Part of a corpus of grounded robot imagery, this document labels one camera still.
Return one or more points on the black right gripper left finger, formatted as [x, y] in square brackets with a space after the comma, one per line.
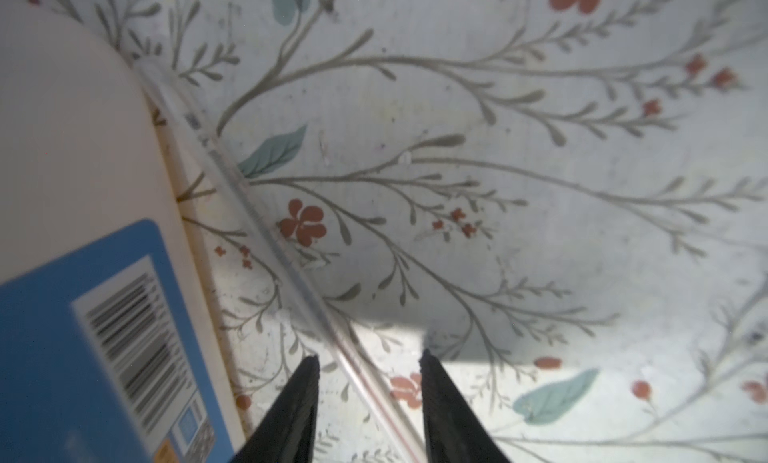
[287, 432]

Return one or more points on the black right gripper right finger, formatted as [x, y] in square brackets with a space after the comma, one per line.
[453, 433]

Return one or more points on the long glass stirring rod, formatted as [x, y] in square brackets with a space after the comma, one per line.
[192, 128]

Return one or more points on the white plastic storage bin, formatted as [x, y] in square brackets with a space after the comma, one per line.
[107, 348]

